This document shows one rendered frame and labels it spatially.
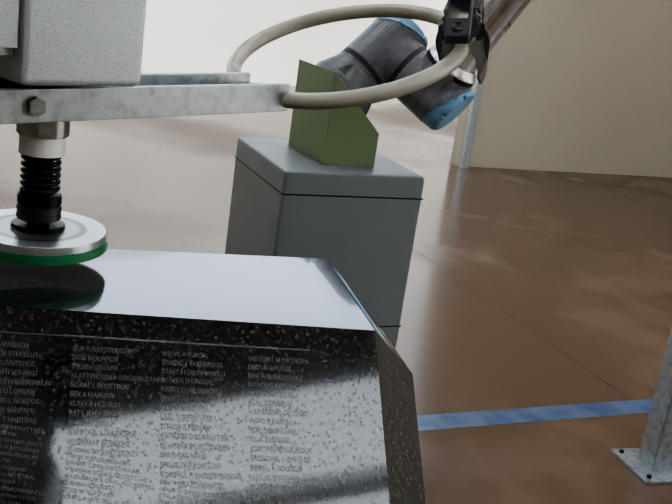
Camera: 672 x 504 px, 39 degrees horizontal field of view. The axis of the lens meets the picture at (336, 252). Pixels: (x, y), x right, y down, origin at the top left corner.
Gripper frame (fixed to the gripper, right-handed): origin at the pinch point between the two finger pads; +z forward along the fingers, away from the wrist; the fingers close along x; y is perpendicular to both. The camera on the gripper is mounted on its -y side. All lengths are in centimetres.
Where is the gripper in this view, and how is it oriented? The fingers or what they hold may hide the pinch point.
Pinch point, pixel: (464, 79)
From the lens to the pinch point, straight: 191.9
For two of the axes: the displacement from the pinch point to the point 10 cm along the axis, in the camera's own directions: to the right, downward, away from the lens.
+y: 2.5, -5.5, 8.0
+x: -9.6, -0.3, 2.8
